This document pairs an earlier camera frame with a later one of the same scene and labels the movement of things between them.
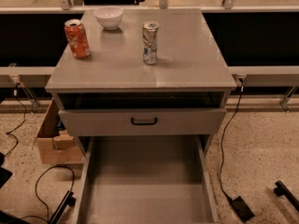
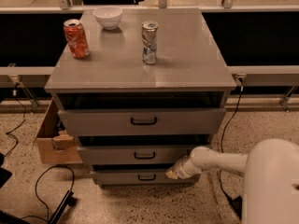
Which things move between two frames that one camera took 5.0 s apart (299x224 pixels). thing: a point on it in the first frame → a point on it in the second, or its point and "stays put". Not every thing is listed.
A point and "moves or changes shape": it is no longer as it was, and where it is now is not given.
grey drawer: [145, 179] moves or changes shape
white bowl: [109, 17] stays put
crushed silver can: [149, 31] stays put
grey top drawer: [141, 121] stays put
